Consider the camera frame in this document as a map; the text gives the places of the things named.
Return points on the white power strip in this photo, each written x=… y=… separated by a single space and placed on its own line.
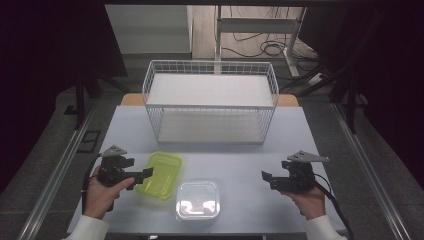
x=316 y=78

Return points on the wooden table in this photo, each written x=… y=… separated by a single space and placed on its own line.
x=133 y=100

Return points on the person's left hand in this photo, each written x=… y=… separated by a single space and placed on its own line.
x=100 y=196

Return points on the black floor plate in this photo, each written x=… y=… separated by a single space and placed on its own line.
x=89 y=141

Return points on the dark curtain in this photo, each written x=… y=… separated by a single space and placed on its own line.
x=40 y=66
x=393 y=66

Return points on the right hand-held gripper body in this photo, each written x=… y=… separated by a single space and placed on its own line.
x=300 y=178

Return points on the green lidded food container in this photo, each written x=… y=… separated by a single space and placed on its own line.
x=161 y=176

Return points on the clear square food container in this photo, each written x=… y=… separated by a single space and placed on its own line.
x=198 y=201

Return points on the white metal desk frame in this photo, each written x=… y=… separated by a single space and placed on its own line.
x=260 y=25

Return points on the black stand legs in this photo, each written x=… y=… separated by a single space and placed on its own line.
x=80 y=100
x=350 y=106

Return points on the person's right hand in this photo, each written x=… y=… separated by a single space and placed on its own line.
x=308 y=203

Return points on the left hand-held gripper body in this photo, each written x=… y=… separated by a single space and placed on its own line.
x=111 y=174

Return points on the aluminium floor rail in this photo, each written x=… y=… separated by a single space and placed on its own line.
x=56 y=173
x=370 y=173

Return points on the white cabinet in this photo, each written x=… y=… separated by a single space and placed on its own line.
x=150 y=30

